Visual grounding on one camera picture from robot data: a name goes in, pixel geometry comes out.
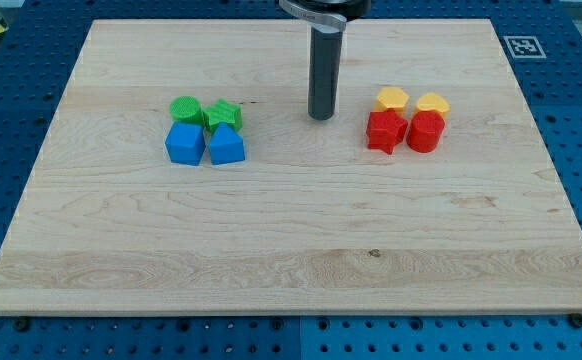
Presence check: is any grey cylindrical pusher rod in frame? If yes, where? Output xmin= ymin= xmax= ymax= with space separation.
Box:
xmin=308 ymin=24 xmax=343 ymax=120

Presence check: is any blue cube block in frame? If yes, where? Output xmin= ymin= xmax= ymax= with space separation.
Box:
xmin=165 ymin=122 xmax=206 ymax=166

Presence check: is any light wooden board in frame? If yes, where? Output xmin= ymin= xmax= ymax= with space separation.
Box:
xmin=0 ymin=19 xmax=582 ymax=317

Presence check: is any yellow pentagon block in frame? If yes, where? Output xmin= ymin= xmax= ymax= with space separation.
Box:
xmin=374 ymin=87 xmax=410 ymax=116

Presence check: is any red star block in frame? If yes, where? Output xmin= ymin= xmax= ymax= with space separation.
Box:
xmin=366 ymin=110 xmax=408 ymax=155

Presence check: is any black robot arm flange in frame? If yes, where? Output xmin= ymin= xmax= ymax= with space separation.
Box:
xmin=278 ymin=0 xmax=371 ymax=32

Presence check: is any black bolt left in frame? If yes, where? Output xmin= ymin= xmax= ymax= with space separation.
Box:
xmin=13 ymin=317 xmax=30 ymax=332

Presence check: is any blue triangle block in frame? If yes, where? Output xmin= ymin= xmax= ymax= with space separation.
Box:
xmin=208 ymin=123 xmax=246 ymax=165

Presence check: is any yellow heart block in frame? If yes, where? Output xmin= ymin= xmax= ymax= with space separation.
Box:
xmin=415 ymin=92 xmax=450 ymax=119

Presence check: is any black bolt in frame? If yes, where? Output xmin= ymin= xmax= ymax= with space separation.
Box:
xmin=13 ymin=317 xmax=30 ymax=332
xmin=568 ymin=313 xmax=582 ymax=329

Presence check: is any green cylinder block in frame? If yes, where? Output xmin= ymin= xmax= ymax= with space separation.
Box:
xmin=169 ymin=96 xmax=204 ymax=126

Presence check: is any white fiducial marker tag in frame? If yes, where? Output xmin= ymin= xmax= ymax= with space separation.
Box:
xmin=503 ymin=35 xmax=546 ymax=59

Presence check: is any black bolt right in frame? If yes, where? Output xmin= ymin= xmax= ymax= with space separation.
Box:
xmin=568 ymin=313 xmax=582 ymax=329

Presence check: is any green star block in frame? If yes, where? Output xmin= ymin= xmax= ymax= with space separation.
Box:
xmin=203 ymin=98 xmax=242 ymax=133

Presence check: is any red cylinder block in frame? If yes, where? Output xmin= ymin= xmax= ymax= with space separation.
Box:
xmin=407 ymin=111 xmax=445 ymax=153

